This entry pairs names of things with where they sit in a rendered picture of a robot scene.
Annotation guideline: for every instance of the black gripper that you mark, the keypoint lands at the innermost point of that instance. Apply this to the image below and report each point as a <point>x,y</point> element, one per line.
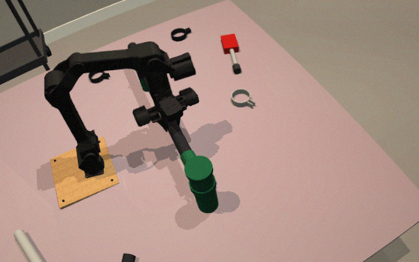
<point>144,116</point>

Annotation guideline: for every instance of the black ring clamp with tab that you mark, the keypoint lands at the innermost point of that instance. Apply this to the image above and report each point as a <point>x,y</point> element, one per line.
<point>180,30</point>
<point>100,78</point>

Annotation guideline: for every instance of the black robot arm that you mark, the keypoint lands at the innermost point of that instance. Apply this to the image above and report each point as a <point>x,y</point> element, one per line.
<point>146,58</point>

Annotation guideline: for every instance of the green cup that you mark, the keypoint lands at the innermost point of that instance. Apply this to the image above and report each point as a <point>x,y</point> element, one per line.
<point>185,156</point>

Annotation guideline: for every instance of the grey metal ring clamp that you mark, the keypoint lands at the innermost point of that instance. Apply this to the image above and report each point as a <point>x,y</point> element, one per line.
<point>248,102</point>

